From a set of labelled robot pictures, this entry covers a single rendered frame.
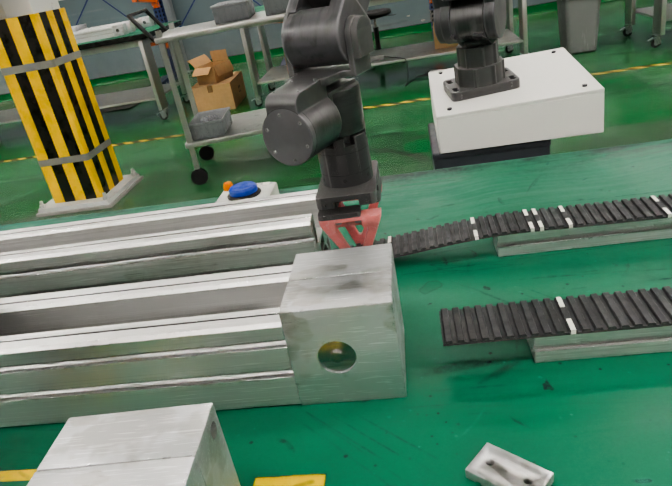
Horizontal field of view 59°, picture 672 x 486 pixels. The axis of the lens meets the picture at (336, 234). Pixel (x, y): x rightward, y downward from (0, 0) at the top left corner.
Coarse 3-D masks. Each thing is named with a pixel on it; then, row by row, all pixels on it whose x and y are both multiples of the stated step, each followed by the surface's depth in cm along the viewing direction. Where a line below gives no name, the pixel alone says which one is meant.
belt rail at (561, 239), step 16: (608, 224) 65; (624, 224) 65; (640, 224) 64; (656, 224) 64; (496, 240) 68; (512, 240) 67; (528, 240) 67; (544, 240) 67; (560, 240) 66; (576, 240) 66; (592, 240) 66; (608, 240) 66; (624, 240) 65; (640, 240) 65
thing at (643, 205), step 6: (636, 198) 67; (642, 198) 67; (636, 204) 66; (642, 204) 66; (648, 204) 65; (642, 210) 64; (648, 210) 65; (654, 210) 64; (648, 216) 63; (654, 216) 63; (660, 216) 63
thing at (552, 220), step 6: (540, 210) 69; (546, 210) 69; (552, 210) 68; (546, 216) 67; (552, 216) 67; (558, 216) 66; (546, 222) 66; (552, 222) 66; (558, 222) 65; (552, 228) 65; (558, 228) 65; (564, 228) 65
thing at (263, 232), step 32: (64, 224) 77; (96, 224) 75; (128, 224) 74; (160, 224) 74; (192, 224) 74; (224, 224) 68; (256, 224) 66; (288, 224) 65; (0, 256) 71; (32, 256) 69; (64, 256) 69; (96, 256) 68; (128, 256) 68; (160, 256) 69; (192, 256) 67; (224, 256) 67; (256, 256) 67; (288, 256) 66; (0, 288) 71; (32, 288) 71; (64, 288) 72
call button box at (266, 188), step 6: (258, 186) 85; (264, 186) 85; (270, 186) 84; (276, 186) 85; (222, 192) 86; (228, 192) 85; (258, 192) 82; (264, 192) 83; (270, 192) 82; (276, 192) 85; (222, 198) 83; (228, 198) 82; (234, 198) 82; (240, 198) 81; (246, 198) 81
